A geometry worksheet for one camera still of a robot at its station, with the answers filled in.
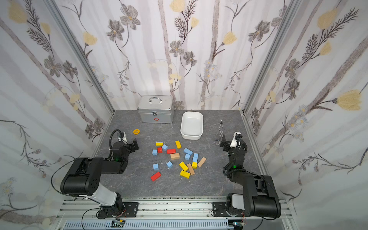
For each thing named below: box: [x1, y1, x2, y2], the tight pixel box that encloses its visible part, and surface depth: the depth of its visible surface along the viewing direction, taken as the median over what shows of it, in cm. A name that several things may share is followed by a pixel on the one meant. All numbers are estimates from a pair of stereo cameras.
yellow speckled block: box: [179, 170, 191, 179], surface depth 88 cm
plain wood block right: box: [197, 156, 207, 168], surface depth 93 cm
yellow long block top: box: [174, 140, 182, 150], surface depth 101 cm
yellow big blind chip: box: [132, 128, 141, 136], surface depth 109 cm
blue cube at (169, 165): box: [165, 160, 173, 169], surface depth 90 cm
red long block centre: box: [166, 149, 176, 154], surface depth 97 cm
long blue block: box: [183, 147, 194, 155], surface depth 98 cm
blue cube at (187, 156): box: [184, 153, 191, 161], surface depth 94 cm
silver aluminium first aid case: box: [137, 94, 174, 124], surface depth 107 cm
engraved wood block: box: [186, 162, 196, 176], surface depth 90 cm
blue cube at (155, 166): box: [152, 163, 159, 171], surface depth 90 cm
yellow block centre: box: [178, 161, 189, 172], surface depth 91 cm
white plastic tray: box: [180, 111, 204, 141], surface depth 113 cm
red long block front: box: [150, 171, 162, 182], surface depth 88 cm
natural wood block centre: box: [170, 152, 180, 161], surface depth 95 cm
